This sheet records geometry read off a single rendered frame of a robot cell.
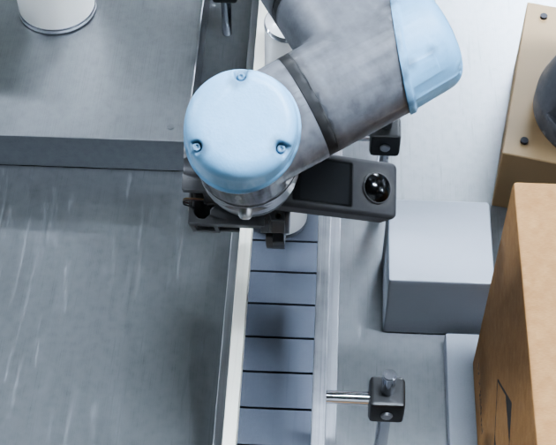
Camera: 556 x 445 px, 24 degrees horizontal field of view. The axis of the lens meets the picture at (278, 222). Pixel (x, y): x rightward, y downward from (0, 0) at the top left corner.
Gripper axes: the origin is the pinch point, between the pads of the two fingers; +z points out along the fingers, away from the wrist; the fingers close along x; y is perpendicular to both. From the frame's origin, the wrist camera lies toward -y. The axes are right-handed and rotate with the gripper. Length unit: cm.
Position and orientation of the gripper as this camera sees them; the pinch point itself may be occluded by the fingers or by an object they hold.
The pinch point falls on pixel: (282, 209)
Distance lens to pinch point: 116.2
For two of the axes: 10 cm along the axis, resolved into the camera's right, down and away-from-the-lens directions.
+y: -10.0, -0.4, 0.3
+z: 0.2, 1.4, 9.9
